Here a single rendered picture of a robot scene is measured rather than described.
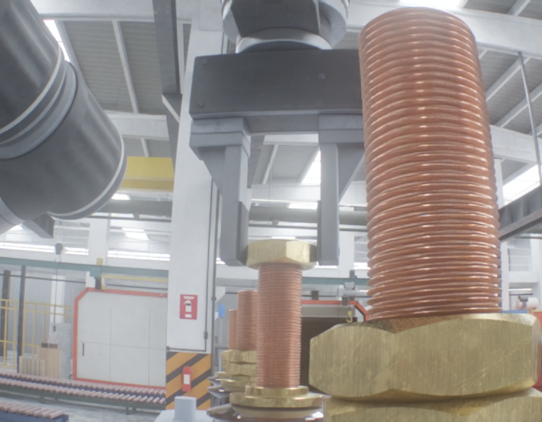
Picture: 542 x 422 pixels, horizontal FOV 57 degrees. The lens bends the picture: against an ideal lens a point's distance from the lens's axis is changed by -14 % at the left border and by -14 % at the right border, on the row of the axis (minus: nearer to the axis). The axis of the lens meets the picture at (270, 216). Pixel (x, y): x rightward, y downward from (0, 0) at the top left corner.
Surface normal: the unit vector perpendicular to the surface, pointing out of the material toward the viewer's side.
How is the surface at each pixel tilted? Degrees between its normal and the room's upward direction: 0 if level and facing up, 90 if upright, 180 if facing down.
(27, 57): 103
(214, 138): 90
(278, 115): 180
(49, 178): 155
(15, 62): 117
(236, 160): 90
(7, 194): 133
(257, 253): 90
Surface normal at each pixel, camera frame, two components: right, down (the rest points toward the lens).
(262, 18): -0.03, 0.97
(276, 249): -0.40, -0.23
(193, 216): 0.11, -0.24
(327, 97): -0.14, -0.25
